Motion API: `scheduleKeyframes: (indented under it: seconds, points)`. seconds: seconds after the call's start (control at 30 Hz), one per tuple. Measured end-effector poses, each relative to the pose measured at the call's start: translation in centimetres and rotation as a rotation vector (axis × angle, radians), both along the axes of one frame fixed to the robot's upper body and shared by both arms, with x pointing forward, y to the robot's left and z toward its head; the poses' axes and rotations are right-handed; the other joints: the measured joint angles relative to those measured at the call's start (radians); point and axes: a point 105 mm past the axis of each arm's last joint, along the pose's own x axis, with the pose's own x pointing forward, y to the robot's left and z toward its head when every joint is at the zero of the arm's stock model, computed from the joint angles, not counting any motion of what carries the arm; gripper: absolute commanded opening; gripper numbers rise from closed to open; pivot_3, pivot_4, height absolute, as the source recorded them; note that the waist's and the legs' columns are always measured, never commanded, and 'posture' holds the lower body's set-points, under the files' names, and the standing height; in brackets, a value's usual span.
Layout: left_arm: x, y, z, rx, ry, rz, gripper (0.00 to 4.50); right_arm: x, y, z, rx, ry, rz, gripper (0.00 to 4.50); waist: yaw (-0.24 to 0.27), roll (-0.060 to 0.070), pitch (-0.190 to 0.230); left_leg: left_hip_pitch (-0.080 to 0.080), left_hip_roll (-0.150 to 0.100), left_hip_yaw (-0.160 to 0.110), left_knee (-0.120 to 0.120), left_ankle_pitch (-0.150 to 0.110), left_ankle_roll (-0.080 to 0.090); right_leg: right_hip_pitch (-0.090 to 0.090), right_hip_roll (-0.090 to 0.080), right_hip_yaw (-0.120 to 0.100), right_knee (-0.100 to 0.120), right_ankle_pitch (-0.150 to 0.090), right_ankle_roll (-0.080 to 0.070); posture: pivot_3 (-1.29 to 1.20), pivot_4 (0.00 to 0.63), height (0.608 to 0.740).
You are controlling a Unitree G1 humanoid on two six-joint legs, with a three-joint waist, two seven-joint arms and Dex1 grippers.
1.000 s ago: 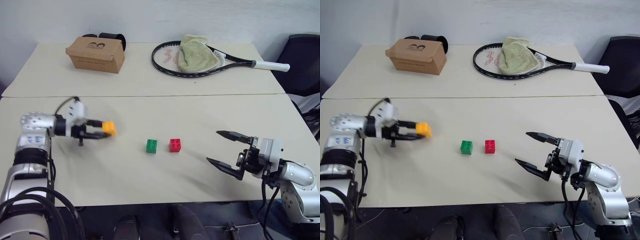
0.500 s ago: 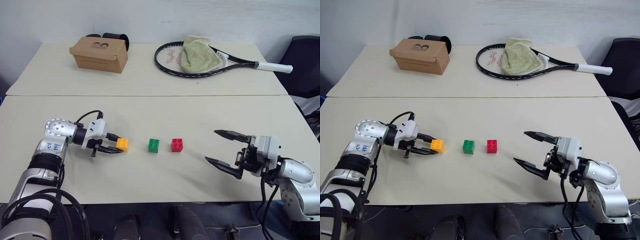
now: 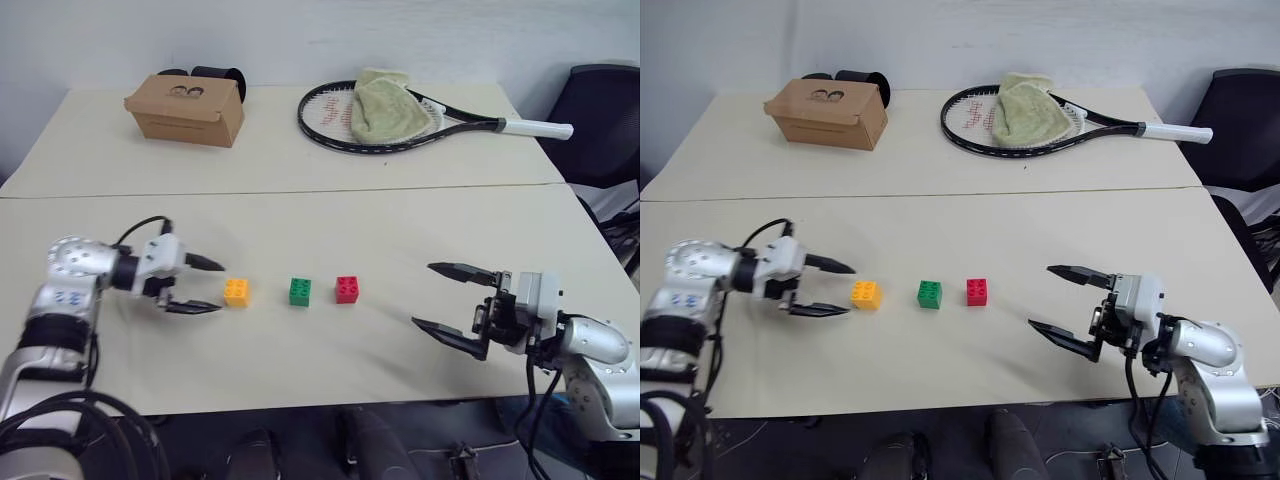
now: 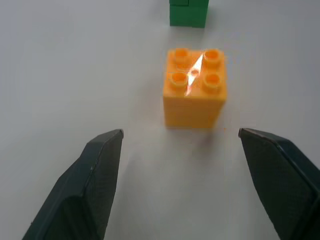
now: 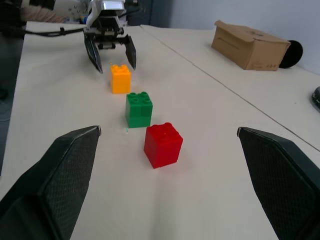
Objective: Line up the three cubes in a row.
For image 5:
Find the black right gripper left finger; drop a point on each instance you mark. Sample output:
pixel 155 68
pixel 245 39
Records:
pixel 42 190

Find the brown cardboard box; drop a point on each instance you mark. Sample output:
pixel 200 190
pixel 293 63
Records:
pixel 246 46

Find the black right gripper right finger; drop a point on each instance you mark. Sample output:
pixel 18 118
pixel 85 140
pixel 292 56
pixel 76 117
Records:
pixel 285 185

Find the orange toy brick cube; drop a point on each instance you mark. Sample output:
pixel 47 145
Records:
pixel 121 80

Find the dark grey rounded object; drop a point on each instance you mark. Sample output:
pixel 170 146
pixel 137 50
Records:
pixel 316 98

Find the red toy brick cube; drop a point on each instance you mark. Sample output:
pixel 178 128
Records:
pixel 162 147

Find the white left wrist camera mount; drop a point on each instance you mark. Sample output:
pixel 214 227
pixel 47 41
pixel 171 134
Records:
pixel 110 6

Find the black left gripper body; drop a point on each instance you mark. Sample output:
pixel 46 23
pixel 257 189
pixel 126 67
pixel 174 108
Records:
pixel 106 35

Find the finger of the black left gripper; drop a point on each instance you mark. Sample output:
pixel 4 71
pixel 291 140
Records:
pixel 131 51
pixel 93 53

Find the green toy brick cube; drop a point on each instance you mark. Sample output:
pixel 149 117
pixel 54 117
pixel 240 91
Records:
pixel 138 110

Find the blue-grey cabinet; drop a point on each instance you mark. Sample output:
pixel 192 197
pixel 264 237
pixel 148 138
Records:
pixel 150 12

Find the black round object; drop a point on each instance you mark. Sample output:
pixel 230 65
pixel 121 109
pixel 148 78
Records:
pixel 293 53

